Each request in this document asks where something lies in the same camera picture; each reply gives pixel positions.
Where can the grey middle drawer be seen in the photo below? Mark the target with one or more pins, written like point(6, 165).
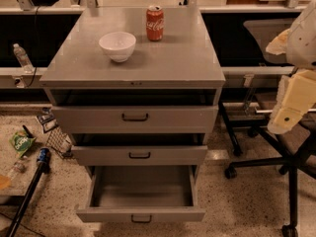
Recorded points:
point(139, 155)

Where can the red coke can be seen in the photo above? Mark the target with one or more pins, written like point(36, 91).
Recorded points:
point(154, 22)

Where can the grey top drawer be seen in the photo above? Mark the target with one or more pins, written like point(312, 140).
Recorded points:
point(146, 119)

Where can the white ceramic bowl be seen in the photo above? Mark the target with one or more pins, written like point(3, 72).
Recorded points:
point(118, 46)

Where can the grey bottom drawer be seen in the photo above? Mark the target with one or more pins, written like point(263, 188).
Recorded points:
point(142, 194)

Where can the dark snack packet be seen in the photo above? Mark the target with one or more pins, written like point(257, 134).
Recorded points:
point(47, 120)

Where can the black pole with blue band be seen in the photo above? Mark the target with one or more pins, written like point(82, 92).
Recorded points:
point(43, 167)

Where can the crushed clear plastic bottle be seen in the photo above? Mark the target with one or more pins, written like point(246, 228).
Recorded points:
point(18, 168)

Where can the clear plastic water bottle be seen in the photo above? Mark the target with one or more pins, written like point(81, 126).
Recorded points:
point(23, 59)

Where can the checkered snack packet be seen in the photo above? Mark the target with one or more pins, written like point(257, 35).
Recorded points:
point(59, 141)

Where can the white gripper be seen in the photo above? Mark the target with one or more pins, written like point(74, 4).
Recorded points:
point(303, 39)

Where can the grey metal drawer cabinet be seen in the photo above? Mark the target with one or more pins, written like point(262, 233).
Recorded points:
point(181, 69)

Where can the black office chair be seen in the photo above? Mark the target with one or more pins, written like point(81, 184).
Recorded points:
point(290, 163)

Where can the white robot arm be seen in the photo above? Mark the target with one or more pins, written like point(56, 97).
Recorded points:
point(301, 42)

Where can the grey drawer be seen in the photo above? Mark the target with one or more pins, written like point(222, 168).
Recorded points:
point(139, 155)
point(146, 119)
point(142, 194)

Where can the green chip bag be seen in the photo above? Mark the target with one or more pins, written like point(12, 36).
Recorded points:
point(21, 142)

